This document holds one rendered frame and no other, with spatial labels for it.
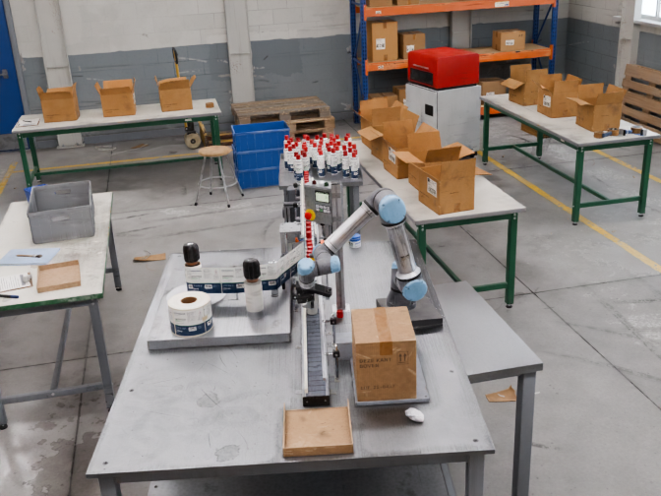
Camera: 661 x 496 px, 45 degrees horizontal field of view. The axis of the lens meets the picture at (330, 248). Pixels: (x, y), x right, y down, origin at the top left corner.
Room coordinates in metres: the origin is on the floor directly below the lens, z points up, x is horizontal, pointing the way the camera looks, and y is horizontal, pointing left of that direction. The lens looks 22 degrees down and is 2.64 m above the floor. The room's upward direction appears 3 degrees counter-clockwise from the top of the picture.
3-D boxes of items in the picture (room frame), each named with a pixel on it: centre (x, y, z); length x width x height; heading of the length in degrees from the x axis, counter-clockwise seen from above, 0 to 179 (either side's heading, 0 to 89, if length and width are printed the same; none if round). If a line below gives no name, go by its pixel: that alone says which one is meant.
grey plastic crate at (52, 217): (5.12, 1.81, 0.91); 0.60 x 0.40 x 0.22; 15
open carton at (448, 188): (5.23, -0.84, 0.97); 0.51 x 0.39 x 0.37; 107
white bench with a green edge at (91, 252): (4.85, 1.84, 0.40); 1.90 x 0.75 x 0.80; 12
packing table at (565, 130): (7.81, -2.36, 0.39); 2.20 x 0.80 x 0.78; 12
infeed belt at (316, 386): (3.56, 0.10, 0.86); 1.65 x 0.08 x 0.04; 1
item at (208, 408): (3.43, 0.20, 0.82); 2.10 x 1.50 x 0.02; 1
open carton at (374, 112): (6.94, -0.48, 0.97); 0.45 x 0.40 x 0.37; 104
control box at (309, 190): (3.67, 0.02, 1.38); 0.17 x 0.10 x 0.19; 56
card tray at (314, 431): (2.56, 0.08, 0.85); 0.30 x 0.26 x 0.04; 1
